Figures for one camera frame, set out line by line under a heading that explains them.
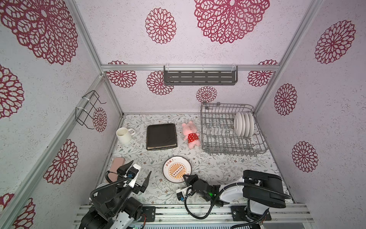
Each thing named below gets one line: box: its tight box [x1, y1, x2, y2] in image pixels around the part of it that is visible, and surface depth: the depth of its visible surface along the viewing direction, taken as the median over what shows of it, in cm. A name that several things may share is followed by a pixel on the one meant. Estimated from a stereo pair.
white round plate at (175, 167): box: [162, 155, 193, 184], surface depth 87 cm
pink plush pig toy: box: [182, 120, 201, 149], surface depth 102 cm
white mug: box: [115, 126, 136, 144], surface depth 102 cm
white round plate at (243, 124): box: [240, 112, 246, 137], surface depth 96 cm
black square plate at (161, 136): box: [146, 123, 178, 151], surface depth 100 cm
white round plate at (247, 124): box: [244, 112, 250, 138], surface depth 97 cm
